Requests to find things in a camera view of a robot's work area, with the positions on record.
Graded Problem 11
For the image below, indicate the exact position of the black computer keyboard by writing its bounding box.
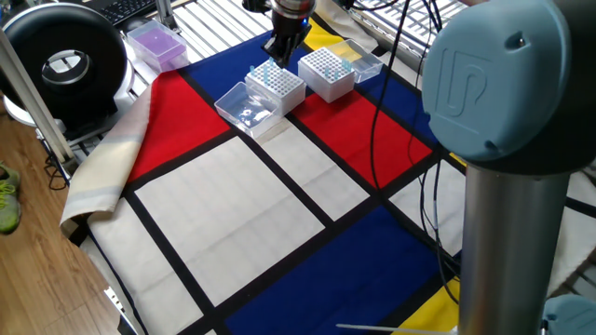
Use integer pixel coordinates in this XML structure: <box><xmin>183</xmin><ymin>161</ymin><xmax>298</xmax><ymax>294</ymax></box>
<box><xmin>90</xmin><ymin>0</ymin><xmax>159</xmax><ymax>25</ymax></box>

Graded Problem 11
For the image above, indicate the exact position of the grey green sneaker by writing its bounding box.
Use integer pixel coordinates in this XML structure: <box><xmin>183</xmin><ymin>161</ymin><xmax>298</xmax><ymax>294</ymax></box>
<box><xmin>0</xmin><ymin>160</ymin><xmax>22</xmax><ymax>236</ymax></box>

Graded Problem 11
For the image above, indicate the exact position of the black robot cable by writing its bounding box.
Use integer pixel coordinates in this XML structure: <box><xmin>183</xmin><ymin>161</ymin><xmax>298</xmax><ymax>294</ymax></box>
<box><xmin>409</xmin><ymin>0</ymin><xmax>465</xmax><ymax>303</ymax></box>
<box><xmin>368</xmin><ymin>0</ymin><xmax>467</xmax><ymax>303</ymax></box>

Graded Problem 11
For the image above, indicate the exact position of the Mondrian pattern tablecloth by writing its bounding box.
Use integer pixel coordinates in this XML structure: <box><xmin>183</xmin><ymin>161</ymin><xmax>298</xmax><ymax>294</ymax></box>
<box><xmin>81</xmin><ymin>13</ymin><xmax>596</xmax><ymax>335</ymax></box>

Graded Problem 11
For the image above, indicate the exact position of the aluminium frame post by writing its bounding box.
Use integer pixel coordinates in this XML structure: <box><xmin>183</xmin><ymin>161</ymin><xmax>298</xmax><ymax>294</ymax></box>
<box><xmin>0</xmin><ymin>27</ymin><xmax>78</xmax><ymax>167</ymax></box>
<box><xmin>155</xmin><ymin>0</ymin><xmax>182</xmax><ymax>33</ymax></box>

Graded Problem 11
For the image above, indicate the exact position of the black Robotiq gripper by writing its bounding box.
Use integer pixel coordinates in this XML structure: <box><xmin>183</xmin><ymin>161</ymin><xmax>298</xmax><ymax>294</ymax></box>
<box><xmin>261</xmin><ymin>11</ymin><xmax>313</xmax><ymax>70</ymax></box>

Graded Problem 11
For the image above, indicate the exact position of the black ring device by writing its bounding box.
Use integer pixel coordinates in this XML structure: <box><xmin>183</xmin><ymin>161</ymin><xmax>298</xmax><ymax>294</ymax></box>
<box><xmin>0</xmin><ymin>2</ymin><xmax>129</xmax><ymax>129</ymax></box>

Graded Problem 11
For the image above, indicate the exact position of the white corner bracket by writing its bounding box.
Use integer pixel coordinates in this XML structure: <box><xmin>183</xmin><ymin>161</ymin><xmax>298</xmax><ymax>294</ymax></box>
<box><xmin>102</xmin><ymin>286</ymin><xmax>127</xmax><ymax>322</ymax></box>

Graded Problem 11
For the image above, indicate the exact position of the white pipette tip holder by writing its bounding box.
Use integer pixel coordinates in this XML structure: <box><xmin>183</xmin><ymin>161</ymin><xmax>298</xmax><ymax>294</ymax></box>
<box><xmin>297</xmin><ymin>46</ymin><xmax>356</xmax><ymax>104</ymax></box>
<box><xmin>244</xmin><ymin>58</ymin><xmax>307</xmax><ymax>116</ymax></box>

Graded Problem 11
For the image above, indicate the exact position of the clear plastic holder lid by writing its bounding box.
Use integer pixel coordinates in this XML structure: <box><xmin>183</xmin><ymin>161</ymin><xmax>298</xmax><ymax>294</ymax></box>
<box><xmin>328</xmin><ymin>39</ymin><xmax>385</xmax><ymax>84</ymax></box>
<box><xmin>213</xmin><ymin>82</ymin><xmax>284</xmax><ymax>140</ymax></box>

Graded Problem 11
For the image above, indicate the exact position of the white cable tie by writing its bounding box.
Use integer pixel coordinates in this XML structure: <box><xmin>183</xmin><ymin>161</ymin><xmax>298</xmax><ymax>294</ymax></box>
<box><xmin>335</xmin><ymin>323</ymin><xmax>460</xmax><ymax>335</ymax></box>

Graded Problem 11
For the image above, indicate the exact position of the black round knob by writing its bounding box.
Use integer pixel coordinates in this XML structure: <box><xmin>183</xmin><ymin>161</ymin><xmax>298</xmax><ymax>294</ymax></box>
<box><xmin>241</xmin><ymin>0</ymin><xmax>274</xmax><ymax>14</ymax></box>

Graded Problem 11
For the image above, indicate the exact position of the clear box purple insert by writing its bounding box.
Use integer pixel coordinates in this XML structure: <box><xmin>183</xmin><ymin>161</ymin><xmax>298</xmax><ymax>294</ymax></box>
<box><xmin>126</xmin><ymin>19</ymin><xmax>190</xmax><ymax>74</ymax></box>

